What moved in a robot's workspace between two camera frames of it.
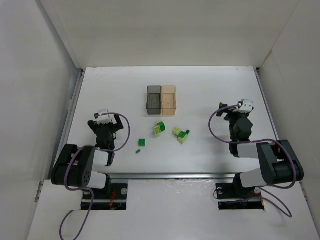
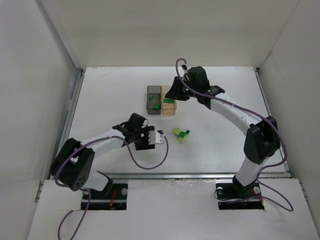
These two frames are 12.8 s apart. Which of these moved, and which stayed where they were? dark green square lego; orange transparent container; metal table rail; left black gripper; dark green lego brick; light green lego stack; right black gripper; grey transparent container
Moved: dark green square lego; dark green lego brick; left black gripper; right black gripper
Stayed: light green lego stack; metal table rail; orange transparent container; grey transparent container
